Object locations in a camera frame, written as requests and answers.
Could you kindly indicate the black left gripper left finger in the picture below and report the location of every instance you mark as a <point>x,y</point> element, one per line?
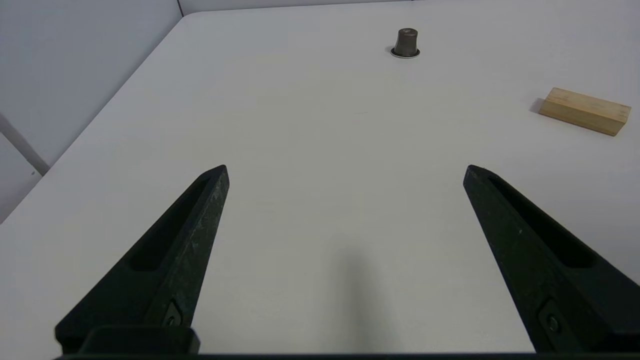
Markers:
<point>170,260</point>

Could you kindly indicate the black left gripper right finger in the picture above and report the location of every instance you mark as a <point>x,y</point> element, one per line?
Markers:
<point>545,260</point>

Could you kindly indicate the light wooden block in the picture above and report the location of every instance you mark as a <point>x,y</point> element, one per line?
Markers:
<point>585,110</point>

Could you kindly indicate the dark grey coffee capsule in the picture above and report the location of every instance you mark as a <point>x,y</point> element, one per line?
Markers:
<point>406,42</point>

